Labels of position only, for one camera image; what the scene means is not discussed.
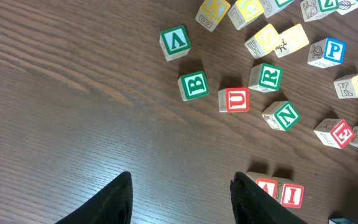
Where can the yellow block cluster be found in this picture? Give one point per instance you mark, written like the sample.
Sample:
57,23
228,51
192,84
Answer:
211,12
263,42
244,12
292,39

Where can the red E block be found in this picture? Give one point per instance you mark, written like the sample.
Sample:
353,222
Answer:
334,132

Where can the blue P block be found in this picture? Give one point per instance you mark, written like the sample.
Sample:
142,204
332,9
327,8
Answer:
327,53

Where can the red I block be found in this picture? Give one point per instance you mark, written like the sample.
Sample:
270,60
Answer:
289,194

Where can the green R block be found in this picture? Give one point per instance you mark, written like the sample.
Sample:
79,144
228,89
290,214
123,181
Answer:
265,78

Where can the yellow block middle cluster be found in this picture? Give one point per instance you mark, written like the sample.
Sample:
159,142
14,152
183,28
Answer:
263,42

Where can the blue block top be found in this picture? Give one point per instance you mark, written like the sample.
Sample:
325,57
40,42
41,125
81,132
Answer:
346,6

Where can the red U block lower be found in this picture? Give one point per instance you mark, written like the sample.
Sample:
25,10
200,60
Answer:
233,100

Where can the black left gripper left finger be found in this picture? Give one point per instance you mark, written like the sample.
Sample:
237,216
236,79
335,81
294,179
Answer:
111,205

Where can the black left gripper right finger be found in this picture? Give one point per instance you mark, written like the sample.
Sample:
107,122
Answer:
252,205

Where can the red A block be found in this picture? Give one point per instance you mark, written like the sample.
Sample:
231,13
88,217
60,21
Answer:
266,183

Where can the green 7 block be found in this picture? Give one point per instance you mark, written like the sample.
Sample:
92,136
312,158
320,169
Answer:
272,7

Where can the blue 2 block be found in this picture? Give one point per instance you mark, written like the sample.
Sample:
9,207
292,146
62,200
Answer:
341,220

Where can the yellow block right cluster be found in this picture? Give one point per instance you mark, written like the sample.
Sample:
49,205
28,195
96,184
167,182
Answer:
292,39

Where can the green N block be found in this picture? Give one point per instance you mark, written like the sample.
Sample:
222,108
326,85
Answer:
281,115

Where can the yellow block left cluster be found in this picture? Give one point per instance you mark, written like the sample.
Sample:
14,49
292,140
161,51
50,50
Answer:
211,12

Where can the green A block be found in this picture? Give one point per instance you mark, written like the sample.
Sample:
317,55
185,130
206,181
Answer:
174,42

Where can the green B block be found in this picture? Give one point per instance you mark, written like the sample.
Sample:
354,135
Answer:
193,85

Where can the yellow block centre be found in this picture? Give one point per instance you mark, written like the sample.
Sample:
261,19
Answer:
347,87

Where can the green Z block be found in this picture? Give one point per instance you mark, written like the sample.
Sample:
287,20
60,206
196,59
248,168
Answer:
317,9

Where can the yellow block upper cluster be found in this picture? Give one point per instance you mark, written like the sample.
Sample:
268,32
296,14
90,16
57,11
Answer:
244,12

